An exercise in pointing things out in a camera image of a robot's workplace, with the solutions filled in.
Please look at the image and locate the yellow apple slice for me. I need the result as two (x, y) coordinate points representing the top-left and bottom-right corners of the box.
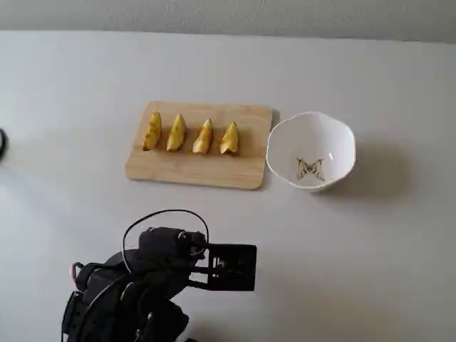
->
(192, 118), (214, 155)
(166, 113), (187, 152)

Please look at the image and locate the white bowl with butterfly print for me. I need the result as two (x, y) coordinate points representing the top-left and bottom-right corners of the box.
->
(266, 110), (356, 193)

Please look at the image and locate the wooden cutting board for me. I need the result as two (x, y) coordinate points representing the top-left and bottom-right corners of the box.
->
(124, 100), (274, 191)

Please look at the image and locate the apple slice with brown marks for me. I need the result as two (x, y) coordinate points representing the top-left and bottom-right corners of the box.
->
(142, 110), (162, 152)

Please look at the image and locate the apple slice with red skin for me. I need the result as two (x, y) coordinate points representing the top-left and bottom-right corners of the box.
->
(219, 121), (240, 156)

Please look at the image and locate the thin black cable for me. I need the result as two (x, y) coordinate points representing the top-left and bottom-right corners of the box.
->
(122, 209), (210, 275)

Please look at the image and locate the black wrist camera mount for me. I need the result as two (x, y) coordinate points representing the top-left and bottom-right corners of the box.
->
(187, 244), (258, 292)

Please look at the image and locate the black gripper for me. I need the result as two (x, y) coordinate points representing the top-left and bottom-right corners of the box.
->
(138, 227), (208, 268)

